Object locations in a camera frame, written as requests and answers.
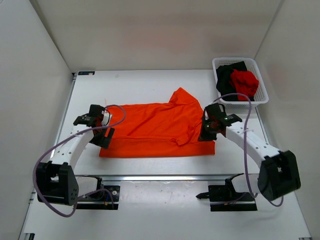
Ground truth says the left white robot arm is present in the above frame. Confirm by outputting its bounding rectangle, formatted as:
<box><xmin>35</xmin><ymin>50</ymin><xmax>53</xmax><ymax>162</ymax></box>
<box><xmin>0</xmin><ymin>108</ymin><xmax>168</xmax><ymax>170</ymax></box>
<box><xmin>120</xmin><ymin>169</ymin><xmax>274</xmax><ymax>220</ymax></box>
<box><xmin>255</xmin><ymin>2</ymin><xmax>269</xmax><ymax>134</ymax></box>
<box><xmin>35</xmin><ymin>104</ymin><xmax>115</xmax><ymax>206</ymax></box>

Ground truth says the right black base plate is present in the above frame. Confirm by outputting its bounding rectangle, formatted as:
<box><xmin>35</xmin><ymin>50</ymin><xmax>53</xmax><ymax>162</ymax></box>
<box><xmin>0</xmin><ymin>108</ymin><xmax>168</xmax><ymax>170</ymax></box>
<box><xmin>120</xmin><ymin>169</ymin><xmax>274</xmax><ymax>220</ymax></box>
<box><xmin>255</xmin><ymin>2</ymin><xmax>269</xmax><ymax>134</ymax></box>
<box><xmin>195</xmin><ymin>174</ymin><xmax>258</xmax><ymax>212</ymax></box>

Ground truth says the aluminium rail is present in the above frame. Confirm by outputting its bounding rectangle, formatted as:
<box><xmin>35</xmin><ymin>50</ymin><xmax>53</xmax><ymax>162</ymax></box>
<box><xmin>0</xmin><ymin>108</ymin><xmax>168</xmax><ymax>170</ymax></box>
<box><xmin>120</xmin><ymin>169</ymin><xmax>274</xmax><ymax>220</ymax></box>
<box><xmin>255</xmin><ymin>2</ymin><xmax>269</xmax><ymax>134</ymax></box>
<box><xmin>99</xmin><ymin>174</ymin><xmax>261</xmax><ymax>183</ymax></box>

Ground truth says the red t shirt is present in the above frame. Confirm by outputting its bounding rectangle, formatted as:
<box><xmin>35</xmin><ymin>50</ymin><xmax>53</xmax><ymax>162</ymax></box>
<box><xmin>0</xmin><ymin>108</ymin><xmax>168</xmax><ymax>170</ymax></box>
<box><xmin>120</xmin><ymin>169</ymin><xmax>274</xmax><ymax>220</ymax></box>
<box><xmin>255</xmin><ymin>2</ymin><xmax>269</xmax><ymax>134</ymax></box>
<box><xmin>229</xmin><ymin>69</ymin><xmax>259</xmax><ymax>101</ymax></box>

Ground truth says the dark label sticker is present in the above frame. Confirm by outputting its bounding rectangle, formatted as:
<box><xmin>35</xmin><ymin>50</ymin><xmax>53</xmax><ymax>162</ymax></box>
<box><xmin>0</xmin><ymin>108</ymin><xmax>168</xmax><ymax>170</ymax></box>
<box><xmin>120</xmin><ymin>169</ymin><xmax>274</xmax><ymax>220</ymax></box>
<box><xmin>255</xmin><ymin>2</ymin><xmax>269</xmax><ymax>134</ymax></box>
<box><xmin>78</xmin><ymin>71</ymin><xmax>95</xmax><ymax>76</ymax></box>

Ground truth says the black t shirt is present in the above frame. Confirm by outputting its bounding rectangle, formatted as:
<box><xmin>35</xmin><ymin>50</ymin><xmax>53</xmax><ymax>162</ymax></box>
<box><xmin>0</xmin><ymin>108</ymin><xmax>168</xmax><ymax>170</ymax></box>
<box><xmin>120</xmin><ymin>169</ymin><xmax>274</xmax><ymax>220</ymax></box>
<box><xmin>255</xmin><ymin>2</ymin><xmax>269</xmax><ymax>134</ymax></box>
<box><xmin>216</xmin><ymin>61</ymin><xmax>248</xmax><ymax>96</ymax></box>

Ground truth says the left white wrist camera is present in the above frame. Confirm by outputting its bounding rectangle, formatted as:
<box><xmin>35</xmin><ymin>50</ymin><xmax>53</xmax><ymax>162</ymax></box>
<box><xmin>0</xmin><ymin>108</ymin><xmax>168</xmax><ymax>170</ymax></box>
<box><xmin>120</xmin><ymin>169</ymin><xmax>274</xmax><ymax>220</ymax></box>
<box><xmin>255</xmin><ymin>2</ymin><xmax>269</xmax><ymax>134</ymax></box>
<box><xmin>101</xmin><ymin>111</ymin><xmax>113</xmax><ymax>126</ymax></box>

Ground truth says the orange t shirt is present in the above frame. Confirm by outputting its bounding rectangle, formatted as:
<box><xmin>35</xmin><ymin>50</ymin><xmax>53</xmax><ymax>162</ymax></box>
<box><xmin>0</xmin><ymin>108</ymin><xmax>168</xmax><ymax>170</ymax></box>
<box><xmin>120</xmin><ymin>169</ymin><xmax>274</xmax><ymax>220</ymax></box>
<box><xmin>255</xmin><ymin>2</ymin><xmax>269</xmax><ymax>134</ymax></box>
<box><xmin>99</xmin><ymin>87</ymin><xmax>215</xmax><ymax>158</ymax></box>

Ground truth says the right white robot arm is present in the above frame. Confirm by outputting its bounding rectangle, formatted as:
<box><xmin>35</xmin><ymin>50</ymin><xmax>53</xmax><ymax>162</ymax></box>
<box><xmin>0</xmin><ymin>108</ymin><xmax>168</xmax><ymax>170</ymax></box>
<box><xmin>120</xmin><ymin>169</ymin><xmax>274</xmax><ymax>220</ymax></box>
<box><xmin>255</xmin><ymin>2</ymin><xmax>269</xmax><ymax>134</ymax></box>
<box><xmin>198</xmin><ymin>103</ymin><xmax>301</xmax><ymax>201</ymax></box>

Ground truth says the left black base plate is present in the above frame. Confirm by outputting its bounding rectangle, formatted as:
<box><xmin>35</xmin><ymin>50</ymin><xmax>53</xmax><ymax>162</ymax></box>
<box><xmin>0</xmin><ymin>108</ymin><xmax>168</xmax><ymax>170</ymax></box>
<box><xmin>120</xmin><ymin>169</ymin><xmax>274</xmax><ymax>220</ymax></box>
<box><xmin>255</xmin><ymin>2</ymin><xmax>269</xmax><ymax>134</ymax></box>
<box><xmin>76</xmin><ymin>185</ymin><xmax>121</xmax><ymax>210</ymax></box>

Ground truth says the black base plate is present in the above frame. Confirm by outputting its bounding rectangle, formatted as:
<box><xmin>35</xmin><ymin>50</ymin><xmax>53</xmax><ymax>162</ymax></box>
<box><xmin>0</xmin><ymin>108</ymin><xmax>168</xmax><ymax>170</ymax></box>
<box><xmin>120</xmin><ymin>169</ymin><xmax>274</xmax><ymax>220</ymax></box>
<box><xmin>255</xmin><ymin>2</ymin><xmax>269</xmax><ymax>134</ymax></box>
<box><xmin>76</xmin><ymin>185</ymin><xmax>121</xmax><ymax>210</ymax></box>
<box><xmin>195</xmin><ymin>174</ymin><xmax>258</xmax><ymax>212</ymax></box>

